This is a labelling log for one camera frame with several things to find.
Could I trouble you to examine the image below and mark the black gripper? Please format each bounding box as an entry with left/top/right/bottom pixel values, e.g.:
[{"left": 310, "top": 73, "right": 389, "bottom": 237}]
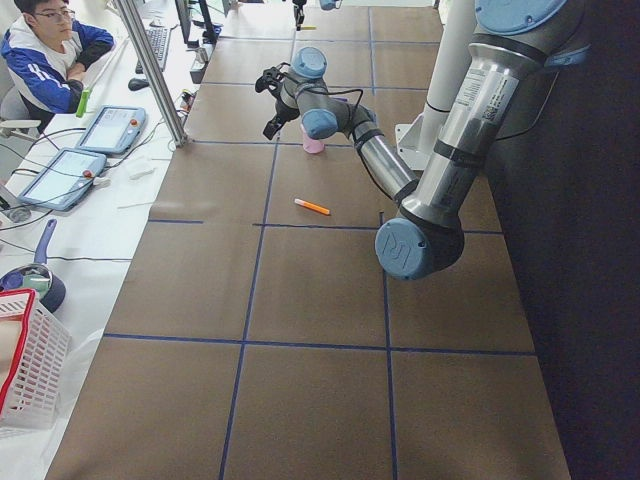
[{"left": 263, "top": 3, "right": 305, "bottom": 140}]

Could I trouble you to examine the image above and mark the pink mesh pen holder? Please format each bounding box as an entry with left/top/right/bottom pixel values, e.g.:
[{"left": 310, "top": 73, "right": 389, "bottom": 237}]
[{"left": 300, "top": 125, "right": 325, "bottom": 155}]

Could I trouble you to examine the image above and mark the orange highlighter pen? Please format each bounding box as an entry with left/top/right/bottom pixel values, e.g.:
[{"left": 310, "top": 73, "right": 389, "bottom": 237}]
[{"left": 294, "top": 198, "right": 331, "bottom": 216}]

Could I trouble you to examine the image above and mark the black keyboard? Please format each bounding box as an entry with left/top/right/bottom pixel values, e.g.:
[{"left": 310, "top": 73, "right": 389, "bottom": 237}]
[{"left": 145, "top": 27, "right": 171, "bottom": 72}]

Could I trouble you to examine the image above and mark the white pillar with base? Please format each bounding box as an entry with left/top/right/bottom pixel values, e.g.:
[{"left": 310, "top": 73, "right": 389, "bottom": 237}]
[{"left": 395, "top": 0, "right": 477, "bottom": 171}]

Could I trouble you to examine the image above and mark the black computer mouse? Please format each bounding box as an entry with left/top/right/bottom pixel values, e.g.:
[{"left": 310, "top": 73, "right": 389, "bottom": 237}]
[{"left": 127, "top": 78, "right": 150, "bottom": 92}]

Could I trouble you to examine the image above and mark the far blue teach pendant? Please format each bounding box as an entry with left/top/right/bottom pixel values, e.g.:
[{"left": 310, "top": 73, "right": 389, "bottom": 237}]
[{"left": 76, "top": 105, "right": 147, "bottom": 154}]

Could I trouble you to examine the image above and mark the blue teach pendant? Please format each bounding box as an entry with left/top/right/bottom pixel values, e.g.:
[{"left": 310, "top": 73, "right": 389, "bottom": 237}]
[
  {"left": 76, "top": 105, "right": 147, "bottom": 154},
  {"left": 17, "top": 148, "right": 107, "bottom": 211}
]

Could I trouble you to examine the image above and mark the seated person blue jacket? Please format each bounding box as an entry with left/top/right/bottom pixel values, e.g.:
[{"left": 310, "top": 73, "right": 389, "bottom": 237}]
[{"left": 1, "top": 0, "right": 114, "bottom": 132}]

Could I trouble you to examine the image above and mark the near blue teach pendant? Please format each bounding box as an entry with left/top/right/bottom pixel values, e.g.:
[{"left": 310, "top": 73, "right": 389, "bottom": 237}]
[{"left": 17, "top": 148, "right": 107, "bottom": 211}]

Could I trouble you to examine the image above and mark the blue saucepan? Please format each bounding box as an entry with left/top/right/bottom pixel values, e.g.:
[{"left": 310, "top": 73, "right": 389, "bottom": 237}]
[{"left": 1, "top": 219, "right": 66, "bottom": 313}]

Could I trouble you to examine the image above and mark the white plastic basket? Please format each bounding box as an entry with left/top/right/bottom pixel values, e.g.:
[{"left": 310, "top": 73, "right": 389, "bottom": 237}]
[{"left": 1, "top": 289, "right": 71, "bottom": 437}]

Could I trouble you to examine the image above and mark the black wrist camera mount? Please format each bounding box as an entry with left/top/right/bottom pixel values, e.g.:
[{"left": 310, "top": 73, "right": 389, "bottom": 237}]
[{"left": 254, "top": 65, "right": 284, "bottom": 97}]

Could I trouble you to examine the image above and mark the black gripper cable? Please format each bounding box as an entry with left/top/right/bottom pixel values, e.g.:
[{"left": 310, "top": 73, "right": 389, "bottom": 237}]
[{"left": 269, "top": 61, "right": 391, "bottom": 196}]

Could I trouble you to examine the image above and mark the aluminium frame post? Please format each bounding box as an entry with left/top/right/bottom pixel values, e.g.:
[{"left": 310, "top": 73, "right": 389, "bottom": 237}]
[{"left": 114, "top": 0, "right": 187, "bottom": 147}]

